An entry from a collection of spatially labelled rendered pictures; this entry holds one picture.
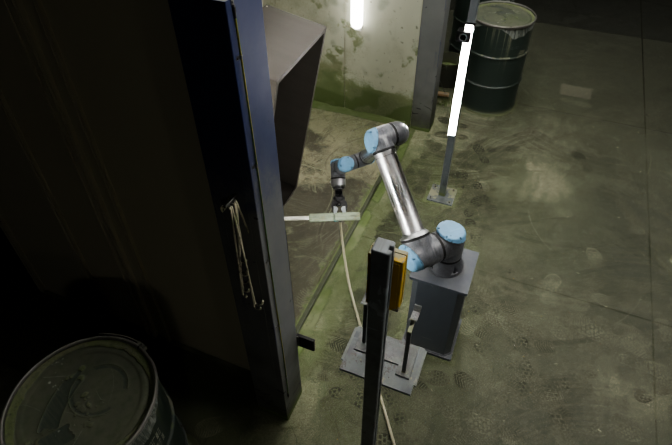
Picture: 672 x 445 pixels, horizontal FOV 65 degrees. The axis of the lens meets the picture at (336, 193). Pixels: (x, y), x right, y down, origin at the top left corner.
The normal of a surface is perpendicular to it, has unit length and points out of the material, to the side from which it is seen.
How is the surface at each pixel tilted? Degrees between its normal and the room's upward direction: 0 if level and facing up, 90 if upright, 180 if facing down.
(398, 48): 90
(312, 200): 0
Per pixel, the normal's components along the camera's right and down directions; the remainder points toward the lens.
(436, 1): -0.38, 0.62
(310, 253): -0.01, -0.75
